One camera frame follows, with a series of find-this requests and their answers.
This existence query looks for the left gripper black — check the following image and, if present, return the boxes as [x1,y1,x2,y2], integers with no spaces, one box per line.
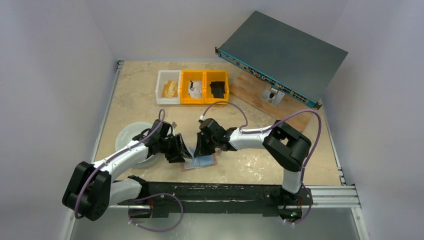
[158,133,191,163]

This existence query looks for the silver white card with portrait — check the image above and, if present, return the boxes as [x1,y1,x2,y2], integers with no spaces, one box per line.
[187,80,203,99]

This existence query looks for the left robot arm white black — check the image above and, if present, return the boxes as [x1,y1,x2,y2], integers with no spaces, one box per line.
[62,119,192,221]

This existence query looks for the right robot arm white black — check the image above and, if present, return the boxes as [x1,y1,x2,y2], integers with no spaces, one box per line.
[192,118,312,204]

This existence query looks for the black card in yellow bin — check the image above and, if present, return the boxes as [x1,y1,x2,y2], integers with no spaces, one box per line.
[209,81,226,99]

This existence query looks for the gold cards in white bin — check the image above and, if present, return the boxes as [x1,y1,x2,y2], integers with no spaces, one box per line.
[162,80,179,99]

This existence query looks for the white tape roll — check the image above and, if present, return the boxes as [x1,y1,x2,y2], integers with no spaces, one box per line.
[115,121,160,169]

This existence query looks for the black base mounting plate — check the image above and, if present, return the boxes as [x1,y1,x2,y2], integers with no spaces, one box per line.
[119,175,314,221]

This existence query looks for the plywood board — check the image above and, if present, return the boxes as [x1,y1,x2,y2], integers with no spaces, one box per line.
[229,72,308,128]

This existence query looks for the right yellow plastic bin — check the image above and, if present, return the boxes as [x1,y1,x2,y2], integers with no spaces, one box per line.
[204,70,230,104]

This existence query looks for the yellow plastic bin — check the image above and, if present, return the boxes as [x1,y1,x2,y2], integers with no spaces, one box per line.
[204,70,230,104]
[179,70,206,105]

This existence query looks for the white plastic bin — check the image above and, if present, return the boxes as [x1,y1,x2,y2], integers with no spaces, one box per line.
[155,70,182,105]

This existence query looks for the middle yellow plastic bin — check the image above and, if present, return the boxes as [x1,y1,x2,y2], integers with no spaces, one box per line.
[179,70,206,105]

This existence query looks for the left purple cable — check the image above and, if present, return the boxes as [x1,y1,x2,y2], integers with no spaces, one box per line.
[74,109,167,220]

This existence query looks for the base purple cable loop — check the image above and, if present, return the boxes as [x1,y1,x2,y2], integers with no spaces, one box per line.
[128,194,184,234]

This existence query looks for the metal mounting bracket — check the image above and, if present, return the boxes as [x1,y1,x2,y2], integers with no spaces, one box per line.
[261,87,285,106]

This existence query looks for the blue grey network switch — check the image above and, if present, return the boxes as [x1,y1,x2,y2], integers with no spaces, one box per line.
[215,10,348,110]

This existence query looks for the aluminium frame rail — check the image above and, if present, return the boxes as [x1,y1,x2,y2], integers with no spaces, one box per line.
[309,185,361,208]

